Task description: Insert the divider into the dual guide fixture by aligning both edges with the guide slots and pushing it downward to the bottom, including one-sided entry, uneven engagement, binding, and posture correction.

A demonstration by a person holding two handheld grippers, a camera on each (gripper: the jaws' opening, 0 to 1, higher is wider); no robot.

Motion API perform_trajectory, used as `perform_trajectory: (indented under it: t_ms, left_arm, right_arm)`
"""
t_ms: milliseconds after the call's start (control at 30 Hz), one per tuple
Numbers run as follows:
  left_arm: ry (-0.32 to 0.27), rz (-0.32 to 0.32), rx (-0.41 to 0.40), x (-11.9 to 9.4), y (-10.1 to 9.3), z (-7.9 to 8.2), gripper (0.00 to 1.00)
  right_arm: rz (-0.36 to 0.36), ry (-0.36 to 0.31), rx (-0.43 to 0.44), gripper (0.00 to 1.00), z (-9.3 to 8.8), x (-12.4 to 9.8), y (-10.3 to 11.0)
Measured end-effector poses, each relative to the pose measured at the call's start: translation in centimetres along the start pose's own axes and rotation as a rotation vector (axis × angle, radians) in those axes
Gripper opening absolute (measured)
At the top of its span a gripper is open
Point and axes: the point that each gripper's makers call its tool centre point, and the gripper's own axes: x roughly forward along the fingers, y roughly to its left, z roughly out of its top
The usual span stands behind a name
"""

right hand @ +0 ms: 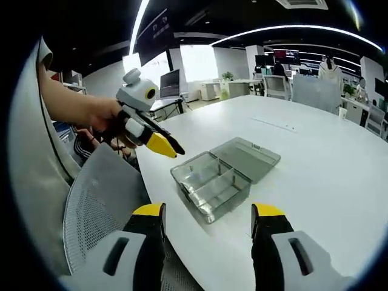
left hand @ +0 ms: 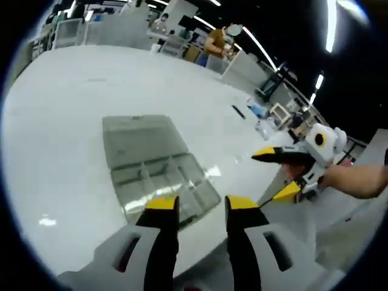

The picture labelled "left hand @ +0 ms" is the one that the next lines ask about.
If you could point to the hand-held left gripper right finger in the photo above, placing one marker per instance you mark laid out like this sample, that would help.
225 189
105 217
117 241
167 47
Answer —
266 260

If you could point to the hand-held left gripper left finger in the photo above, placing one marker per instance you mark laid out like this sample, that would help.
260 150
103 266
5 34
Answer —
106 260

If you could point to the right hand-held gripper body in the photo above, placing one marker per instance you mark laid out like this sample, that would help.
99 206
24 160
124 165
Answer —
327 145

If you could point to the clear grey guide fixture box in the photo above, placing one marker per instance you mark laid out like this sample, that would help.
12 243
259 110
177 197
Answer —
142 136

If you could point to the person's right hand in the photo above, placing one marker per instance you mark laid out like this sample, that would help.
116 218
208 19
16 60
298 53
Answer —
295 172

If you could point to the person's left hand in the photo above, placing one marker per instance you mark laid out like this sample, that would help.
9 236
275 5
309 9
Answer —
190 288

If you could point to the grey mesh office chair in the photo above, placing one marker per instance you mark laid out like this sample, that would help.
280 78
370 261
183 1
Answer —
291 230

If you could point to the white open storage box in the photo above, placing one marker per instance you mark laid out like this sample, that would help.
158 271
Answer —
280 113

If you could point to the black pen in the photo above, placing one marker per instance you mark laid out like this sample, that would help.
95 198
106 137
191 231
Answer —
238 112

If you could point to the white desk partition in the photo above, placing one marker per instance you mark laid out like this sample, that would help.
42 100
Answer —
242 69

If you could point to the straight ceiling light strip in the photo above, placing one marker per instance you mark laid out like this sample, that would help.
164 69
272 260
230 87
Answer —
332 27

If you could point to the white paper cup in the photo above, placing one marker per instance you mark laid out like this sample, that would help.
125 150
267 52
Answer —
155 48

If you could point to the grey desk partition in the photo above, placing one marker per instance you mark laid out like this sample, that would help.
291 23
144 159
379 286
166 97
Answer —
121 33

